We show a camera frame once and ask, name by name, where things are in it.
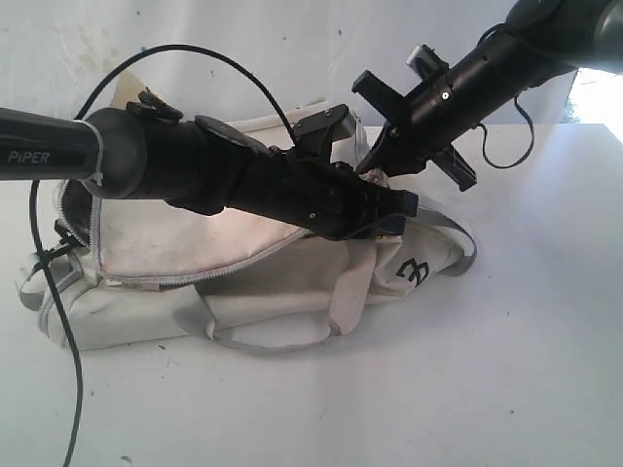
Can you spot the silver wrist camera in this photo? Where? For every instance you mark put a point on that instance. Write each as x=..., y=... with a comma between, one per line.
x=424, y=61
x=316, y=133

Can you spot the white zippered duffel bag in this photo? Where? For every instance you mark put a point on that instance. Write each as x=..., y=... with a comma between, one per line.
x=128, y=270

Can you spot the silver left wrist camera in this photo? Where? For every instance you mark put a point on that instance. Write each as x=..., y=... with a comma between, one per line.
x=316, y=133

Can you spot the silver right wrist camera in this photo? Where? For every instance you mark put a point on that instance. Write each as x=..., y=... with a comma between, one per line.
x=424, y=61

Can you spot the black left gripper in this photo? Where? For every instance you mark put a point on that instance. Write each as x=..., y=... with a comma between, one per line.
x=332, y=201

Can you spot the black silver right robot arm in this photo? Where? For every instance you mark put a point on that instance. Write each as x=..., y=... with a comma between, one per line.
x=538, y=41

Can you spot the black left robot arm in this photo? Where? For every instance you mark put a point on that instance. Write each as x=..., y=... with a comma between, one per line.
x=148, y=151

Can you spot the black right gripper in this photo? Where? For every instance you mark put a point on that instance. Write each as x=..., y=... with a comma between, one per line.
x=417, y=130

